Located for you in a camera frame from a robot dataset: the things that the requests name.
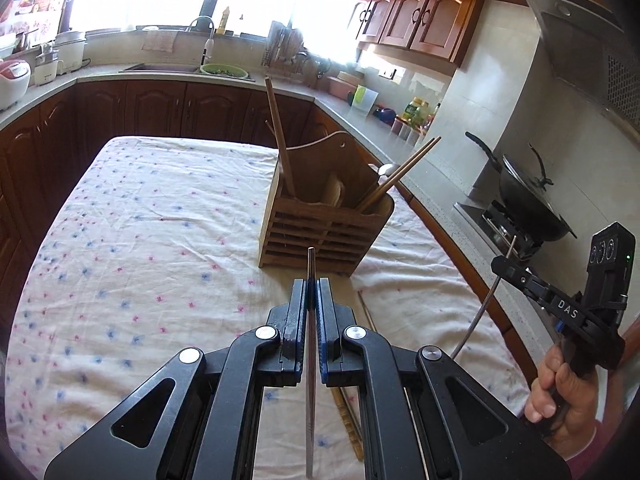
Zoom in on white floral tablecloth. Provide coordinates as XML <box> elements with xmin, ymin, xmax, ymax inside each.
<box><xmin>5</xmin><ymin>135</ymin><xmax>531</xmax><ymax>480</ymax></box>

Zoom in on person's right hand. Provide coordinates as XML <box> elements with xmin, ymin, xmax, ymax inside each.
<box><xmin>525</xmin><ymin>345</ymin><xmax>603</xmax><ymax>461</ymax></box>

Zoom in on white and pink rice cooker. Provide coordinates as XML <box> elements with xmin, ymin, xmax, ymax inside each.
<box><xmin>0</xmin><ymin>59</ymin><xmax>32</xmax><ymax>111</ymax></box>

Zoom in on gas stove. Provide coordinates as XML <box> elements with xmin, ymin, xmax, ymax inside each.
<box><xmin>455</xmin><ymin>200</ymin><xmax>546</xmax><ymax>266</ymax></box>

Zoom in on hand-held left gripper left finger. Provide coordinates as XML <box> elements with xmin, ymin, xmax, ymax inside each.
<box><xmin>44</xmin><ymin>277</ymin><xmax>313</xmax><ymax>480</ymax></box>

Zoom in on grey kitchen countertop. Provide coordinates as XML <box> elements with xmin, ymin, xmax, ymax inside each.
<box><xmin>0</xmin><ymin>60</ymin><xmax>566</xmax><ymax>361</ymax></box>

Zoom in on hanging dish towel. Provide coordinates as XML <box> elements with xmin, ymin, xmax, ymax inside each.
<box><xmin>141</xmin><ymin>30</ymin><xmax>176</xmax><ymax>53</ymax></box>

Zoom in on steel range hood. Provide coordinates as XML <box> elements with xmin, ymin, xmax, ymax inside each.
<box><xmin>520</xmin><ymin>0</ymin><xmax>640</xmax><ymax>126</ymax></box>

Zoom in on wooden chopstick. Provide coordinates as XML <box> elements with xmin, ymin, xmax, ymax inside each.
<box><xmin>367</xmin><ymin>136</ymin><xmax>442</xmax><ymax>206</ymax></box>
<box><xmin>264</xmin><ymin>75</ymin><xmax>297</xmax><ymax>198</ymax></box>
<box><xmin>356</xmin><ymin>140</ymin><xmax>436</xmax><ymax>212</ymax></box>
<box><xmin>330</xmin><ymin>388</ymin><xmax>366</xmax><ymax>462</ymax></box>
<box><xmin>265</xmin><ymin>119</ymin><xmax>286</xmax><ymax>171</ymax></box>

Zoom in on green basin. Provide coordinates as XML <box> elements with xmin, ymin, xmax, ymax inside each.
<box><xmin>200</xmin><ymin>62</ymin><xmax>250</xmax><ymax>80</ymax></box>

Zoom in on dish rack with knives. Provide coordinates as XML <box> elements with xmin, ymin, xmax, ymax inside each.
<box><xmin>262</xmin><ymin>20</ymin><xmax>321</xmax><ymax>86</ymax></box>

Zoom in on person's right forearm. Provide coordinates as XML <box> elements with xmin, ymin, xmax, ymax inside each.
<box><xmin>567</xmin><ymin>437</ymin><xmax>618</xmax><ymax>480</ymax></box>

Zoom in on curved sink faucet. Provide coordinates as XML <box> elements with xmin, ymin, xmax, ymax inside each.
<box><xmin>187</xmin><ymin>16</ymin><xmax>217</xmax><ymax>66</ymax></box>

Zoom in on small white cooker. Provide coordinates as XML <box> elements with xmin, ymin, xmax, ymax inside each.
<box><xmin>31</xmin><ymin>42</ymin><xmax>66</xmax><ymax>86</ymax></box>

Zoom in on wooden upper cabinets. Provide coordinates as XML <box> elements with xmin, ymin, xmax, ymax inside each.
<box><xmin>350</xmin><ymin>0</ymin><xmax>601</xmax><ymax>63</ymax></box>

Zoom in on spice jar set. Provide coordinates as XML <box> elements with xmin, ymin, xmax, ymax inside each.
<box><xmin>390</xmin><ymin>117</ymin><xmax>426</xmax><ymax>146</ymax></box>

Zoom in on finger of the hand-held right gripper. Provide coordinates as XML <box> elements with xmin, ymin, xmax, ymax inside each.
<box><xmin>491</xmin><ymin>255</ymin><xmax>558</xmax><ymax>311</ymax></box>

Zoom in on steel kitchen sink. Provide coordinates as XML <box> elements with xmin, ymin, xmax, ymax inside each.
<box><xmin>120</xmin><ymin>62</ymin><xmax>201</xmax><ymax>75</ymax></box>

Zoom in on pink container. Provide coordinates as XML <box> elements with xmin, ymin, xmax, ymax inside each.
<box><xmin>327</xmin><ymin>72</ymin><xmax>366</xmax><ymax>103</ymax></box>

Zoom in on black wok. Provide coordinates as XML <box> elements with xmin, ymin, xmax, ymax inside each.
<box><xmin>465</xmin><ymin>131</ymin><xmax>578</xmax><ymax>242</ymax></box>

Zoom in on large white rice cooker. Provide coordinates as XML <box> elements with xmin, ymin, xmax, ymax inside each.
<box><xmin>54</xmin><ymin>30</ymin><xmax>88</xmax><ymax>73</ymax></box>

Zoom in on wok lid with black handle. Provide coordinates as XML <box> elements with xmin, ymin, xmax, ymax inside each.
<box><xmin>501</xmin><ymin>144</ymin><xmax>556</xmax><ymax>213</ymax></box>

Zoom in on metal chopstick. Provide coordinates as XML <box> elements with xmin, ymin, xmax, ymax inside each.
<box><xmin>305</xmin><ymin>247</ymin><xmax>317</xmax><ymax>480</ymax></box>
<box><xmin>451</xmin><ymin>236</ymin><xmax>518</xmax><ymax>360</ymax></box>

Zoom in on yellow green bottle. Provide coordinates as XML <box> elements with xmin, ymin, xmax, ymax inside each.
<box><xmin>407</xmin><ymin>97</ymin><xmax>431</xmax><ymax>128</ymax></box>

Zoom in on wooden lower cabinets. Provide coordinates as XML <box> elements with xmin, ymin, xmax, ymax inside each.
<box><xmin>0</xmin><ymin>77</ymin><xmax>531</xmax><ymax>376</ymax></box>

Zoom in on wooden cabinets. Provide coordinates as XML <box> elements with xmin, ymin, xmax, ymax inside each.
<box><xmin>350</xmin><ymin>0</ymin><xmax>601</xmax><ymax>63</ymax></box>
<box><xmin>0</xmin><ymin>77</ymin><xmax>531</xmax><ymax>376</ymax></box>

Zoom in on wooden utensil holder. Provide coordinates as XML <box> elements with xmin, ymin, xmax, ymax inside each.
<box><xmin>258</xmin><ymin>131</ymin><xmax>395</xmax><ymax>278</ymax></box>

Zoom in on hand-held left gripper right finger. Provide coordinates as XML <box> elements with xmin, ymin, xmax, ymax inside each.
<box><xmin>315</xmin><ymin>276</ymin><xmax>572</xmax><ymax>480</ymax></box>

